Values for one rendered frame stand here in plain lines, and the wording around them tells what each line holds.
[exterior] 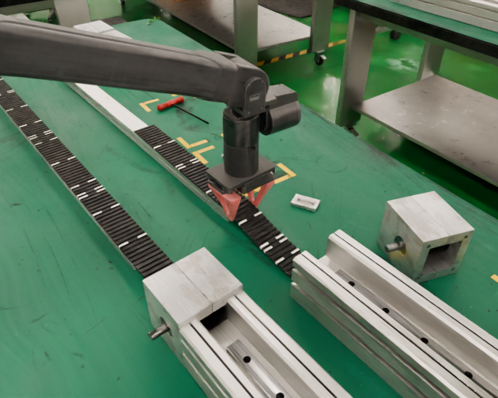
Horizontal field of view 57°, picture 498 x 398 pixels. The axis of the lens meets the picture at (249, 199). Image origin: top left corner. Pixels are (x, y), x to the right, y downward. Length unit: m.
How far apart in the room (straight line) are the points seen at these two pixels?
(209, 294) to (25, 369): 0.27
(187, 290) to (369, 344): 0.24
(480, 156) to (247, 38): 1.62
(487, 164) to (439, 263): 1.47
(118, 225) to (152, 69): 0.32
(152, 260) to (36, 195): 0.34
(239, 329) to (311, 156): 0.51
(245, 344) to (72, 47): 0.41
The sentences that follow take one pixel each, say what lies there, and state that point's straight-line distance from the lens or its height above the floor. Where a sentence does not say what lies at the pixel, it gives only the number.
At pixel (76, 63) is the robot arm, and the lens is 0.55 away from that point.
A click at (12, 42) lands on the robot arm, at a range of 0.53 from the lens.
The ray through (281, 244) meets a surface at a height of 0.79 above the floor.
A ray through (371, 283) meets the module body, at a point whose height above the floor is 0.84.
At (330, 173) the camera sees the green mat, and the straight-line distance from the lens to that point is 0.97.
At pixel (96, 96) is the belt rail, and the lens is 1.26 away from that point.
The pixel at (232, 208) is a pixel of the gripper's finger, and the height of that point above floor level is 0.85.
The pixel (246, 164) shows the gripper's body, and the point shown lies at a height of 0.93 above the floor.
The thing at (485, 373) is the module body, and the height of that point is 0.83.
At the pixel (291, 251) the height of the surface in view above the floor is 0.79.
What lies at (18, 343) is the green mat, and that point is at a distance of 0.74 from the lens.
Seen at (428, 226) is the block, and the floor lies 0.87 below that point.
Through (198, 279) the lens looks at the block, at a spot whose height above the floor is 0.87.
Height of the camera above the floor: 1.33
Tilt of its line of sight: 39 degrees down
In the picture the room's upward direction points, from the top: straight up
